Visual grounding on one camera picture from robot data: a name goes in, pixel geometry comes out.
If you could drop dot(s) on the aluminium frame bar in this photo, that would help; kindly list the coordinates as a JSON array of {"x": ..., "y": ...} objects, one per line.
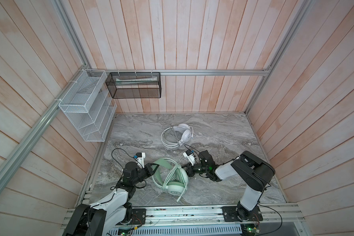
[{"x": 192, "y": 72}]

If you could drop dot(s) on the white wire mesh shelf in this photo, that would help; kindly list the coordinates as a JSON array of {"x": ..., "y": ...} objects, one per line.
[{"x": 88, "y": 106}]

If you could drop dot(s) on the black mesh basket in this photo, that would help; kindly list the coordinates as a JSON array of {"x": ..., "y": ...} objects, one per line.
[{"x": 126, "y": 85}]

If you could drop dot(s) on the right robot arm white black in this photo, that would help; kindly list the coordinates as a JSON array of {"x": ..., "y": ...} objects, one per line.
[{"x": 255, "y": 172}]

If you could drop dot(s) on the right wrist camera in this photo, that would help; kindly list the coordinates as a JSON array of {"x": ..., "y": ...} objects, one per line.
[{"x": 190, "y": 155}]

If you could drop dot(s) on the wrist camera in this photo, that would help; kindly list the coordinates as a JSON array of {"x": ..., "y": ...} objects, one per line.
[
  {"x": 190, "y": 155},
  {"x": 140, "y": 159}
]

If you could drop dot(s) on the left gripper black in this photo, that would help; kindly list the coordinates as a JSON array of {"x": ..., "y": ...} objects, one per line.
[{"x": 148, "y": 166}]

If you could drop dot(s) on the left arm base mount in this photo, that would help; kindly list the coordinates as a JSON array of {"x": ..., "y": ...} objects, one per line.
[{"x": 134, "y": 216}]

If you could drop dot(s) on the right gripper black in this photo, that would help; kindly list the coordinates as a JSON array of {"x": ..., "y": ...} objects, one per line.
[{"x": 190, "y": 170}]

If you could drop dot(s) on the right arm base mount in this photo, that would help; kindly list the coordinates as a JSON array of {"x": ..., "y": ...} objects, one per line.
[{"x": 241, "y": 214}]

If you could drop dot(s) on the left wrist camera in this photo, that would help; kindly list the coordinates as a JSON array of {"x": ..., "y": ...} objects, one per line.
[{"x": 140, "y": 159}]

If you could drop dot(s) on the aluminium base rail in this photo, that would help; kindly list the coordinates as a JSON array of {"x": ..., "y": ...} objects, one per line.
[{"x": 278, "y": 219}]

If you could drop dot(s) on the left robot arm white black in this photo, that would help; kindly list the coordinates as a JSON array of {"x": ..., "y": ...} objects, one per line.
[{"x": 100, "y": 217}]

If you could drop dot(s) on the green headphones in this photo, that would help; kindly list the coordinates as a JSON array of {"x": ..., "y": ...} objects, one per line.
[{"x": 176, "y": 181}]

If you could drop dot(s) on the white headphones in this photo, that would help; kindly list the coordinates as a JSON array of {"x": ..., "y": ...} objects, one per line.
[{"x": 176, "y": 136}]

